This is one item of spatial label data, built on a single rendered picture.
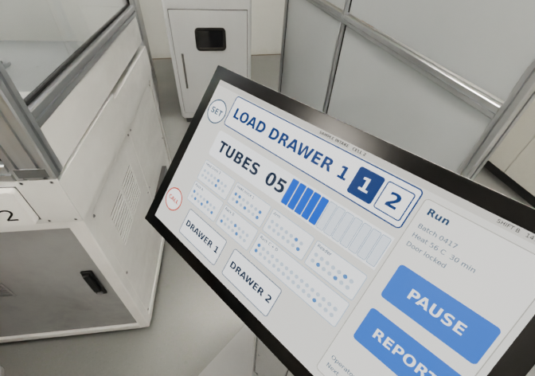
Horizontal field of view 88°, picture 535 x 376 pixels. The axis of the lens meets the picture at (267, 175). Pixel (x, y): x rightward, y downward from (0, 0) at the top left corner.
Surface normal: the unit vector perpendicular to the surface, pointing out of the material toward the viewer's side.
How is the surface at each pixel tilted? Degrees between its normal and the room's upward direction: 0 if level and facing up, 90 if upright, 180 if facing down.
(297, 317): 50
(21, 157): 90
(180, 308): 0
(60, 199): 90
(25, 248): 90
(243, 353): 5
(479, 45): 90
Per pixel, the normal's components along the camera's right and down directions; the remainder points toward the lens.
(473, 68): -0.97, 0.13
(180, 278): 0.05, -0.73
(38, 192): 0.12, 0.68
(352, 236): -0.48, -0.11
